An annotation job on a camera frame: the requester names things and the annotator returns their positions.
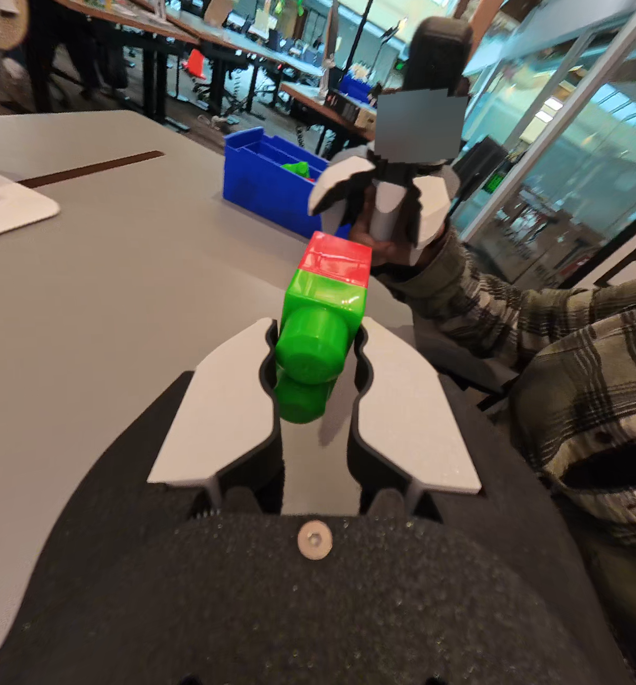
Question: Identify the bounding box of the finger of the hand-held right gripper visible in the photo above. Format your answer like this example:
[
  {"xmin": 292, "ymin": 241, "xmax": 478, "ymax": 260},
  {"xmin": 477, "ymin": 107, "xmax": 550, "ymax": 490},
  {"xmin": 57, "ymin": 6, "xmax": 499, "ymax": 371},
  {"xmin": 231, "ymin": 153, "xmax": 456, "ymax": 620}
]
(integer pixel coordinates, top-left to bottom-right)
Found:
[
  {"xmin": 410, "ymin": 174, "xmax": 453, "ymax": 252},
  {"xmin": 307, "ymin": 155, "xmax": 378, "ymax": 232}
]

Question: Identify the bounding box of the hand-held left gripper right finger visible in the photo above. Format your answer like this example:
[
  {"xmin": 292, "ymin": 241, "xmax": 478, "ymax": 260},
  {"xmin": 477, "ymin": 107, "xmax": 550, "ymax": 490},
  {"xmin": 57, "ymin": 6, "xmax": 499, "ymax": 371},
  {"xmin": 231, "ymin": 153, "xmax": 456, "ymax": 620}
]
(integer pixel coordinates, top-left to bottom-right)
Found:
[{"xmin": 347, "ymin": 317, "xmax": 482, "ymax": 516}]

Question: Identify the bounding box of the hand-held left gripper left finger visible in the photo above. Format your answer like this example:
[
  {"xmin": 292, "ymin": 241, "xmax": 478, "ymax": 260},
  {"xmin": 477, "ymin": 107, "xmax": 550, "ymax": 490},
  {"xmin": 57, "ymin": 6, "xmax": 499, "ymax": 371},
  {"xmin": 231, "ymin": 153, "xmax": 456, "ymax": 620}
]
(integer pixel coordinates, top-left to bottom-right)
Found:
[{"xmin": 148, "ymin": 317, "xmax": 285, "ymax": 516}]

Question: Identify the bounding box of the blue plastic bin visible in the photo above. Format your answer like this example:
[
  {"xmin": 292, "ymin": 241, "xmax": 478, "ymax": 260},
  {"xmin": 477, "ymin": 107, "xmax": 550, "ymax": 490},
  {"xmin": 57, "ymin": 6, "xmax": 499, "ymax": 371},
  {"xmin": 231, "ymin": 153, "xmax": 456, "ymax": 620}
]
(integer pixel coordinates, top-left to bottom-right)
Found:
[
  {"xmin": 223, "ymin": 127, "xmax": 352, "ymax": 241},
  {"xmin": 339, "ymin": 73, "xmax": 373, "ymax": 100}
]

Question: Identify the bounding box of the red mega block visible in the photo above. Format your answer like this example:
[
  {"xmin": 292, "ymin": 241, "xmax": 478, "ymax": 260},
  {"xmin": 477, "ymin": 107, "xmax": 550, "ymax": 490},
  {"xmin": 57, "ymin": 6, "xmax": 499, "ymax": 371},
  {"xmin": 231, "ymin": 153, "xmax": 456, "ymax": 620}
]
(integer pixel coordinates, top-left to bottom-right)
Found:
[{"xmin": 299, "ymin": 231, "xmax": 373, "ymax": 290}]

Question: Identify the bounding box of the person's right forearm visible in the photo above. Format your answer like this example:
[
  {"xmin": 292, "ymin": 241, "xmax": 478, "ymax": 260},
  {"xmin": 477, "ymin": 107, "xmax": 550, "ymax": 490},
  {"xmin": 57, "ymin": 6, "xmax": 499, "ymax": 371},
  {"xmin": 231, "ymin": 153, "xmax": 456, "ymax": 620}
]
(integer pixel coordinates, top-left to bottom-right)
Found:
[{"xmin": 374, "ymin": 230, "xmax": 636, "ymax": 371}]

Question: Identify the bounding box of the person's right hand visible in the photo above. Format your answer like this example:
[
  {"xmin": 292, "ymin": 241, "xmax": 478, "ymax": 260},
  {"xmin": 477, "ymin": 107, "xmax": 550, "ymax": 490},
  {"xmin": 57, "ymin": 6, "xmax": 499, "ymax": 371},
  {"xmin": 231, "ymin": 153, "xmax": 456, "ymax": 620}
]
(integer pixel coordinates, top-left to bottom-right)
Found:
[{"xmin": 348, "ymin": 183, "xmax": 446, "ymax": 269}]

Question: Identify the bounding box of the grey framed panel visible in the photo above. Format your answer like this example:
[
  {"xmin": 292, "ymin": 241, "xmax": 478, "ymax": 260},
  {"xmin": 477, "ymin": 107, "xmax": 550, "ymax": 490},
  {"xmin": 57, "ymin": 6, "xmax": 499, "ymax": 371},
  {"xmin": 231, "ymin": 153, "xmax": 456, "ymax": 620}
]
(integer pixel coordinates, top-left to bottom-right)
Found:
[{"xmin": 458, "ymin": 135, "xmax": 512, "ymax": 200}]

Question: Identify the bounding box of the wood top office desk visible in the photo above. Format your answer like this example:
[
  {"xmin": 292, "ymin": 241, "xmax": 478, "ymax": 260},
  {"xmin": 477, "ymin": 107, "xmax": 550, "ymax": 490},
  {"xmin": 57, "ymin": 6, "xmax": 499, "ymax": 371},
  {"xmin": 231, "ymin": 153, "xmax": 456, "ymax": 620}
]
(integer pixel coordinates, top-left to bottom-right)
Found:
[
  {"xmin": 56, "ymin": 0, "xmax": 202, "ymax": 120},
  {"xmin": 280, "ymin": 82, "xmax": 378, "ymax": 157}
]

